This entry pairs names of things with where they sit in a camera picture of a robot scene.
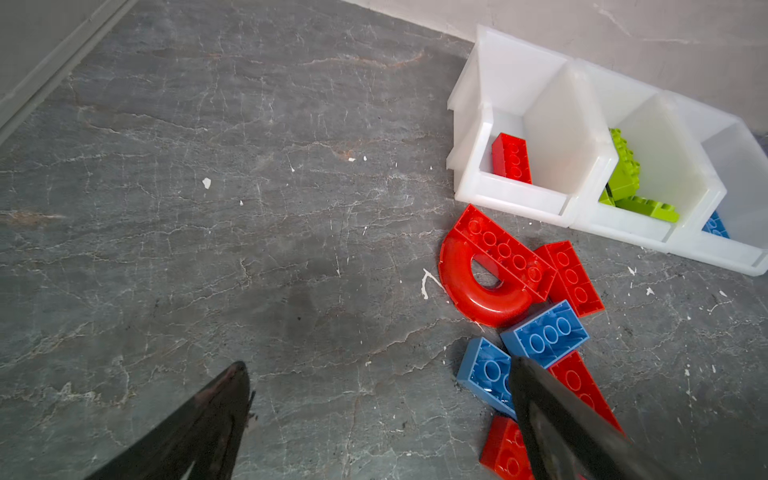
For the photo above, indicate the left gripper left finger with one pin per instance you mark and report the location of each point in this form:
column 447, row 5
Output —
column 199, row 440

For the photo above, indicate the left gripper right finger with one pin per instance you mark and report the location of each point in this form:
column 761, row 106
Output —
column 565, row 438

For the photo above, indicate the red lego brick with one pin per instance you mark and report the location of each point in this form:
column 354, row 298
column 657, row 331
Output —
column 510, row 158
column 504, row 452
column 572, row 372
column 571, row 281

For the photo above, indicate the red lego brick top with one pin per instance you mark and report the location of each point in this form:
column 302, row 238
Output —
column 571, row 281

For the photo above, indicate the blue lego brick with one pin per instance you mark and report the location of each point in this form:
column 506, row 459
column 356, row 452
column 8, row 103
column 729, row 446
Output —
column 484, row 371
column 715, row 226
column 547, row 337

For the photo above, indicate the green lego brick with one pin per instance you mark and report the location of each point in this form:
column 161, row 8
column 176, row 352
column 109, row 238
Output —
column 654, row 209
column 625, row 179

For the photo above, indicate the white right bin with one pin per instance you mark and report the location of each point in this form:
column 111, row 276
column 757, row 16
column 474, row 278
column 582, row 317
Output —
column 741, row 165

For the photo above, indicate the white bin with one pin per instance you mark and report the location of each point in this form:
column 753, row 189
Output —
column 741, row 165
column 674, row 166
column 529, row 136

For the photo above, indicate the white middle bin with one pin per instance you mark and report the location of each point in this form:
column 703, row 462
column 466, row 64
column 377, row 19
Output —
column 674, row 166

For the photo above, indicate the white left bin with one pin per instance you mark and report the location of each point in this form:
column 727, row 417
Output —
column 529, row 136

